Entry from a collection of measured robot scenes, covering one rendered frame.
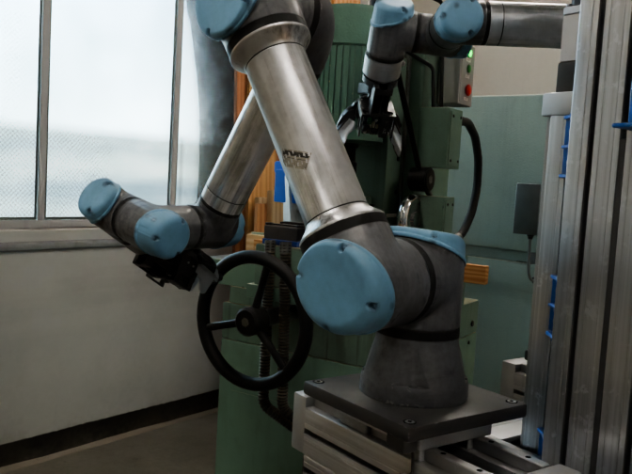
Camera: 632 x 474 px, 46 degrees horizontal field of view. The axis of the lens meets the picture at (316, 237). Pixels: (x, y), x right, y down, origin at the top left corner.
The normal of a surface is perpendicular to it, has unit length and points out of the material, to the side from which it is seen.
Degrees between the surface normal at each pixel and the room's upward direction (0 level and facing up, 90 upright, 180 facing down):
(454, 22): 90
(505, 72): 90
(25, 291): 90
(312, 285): 96
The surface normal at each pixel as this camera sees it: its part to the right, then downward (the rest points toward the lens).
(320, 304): -0.58, 0.15
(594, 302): -0.81, 0.00
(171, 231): 0.75, 0.29
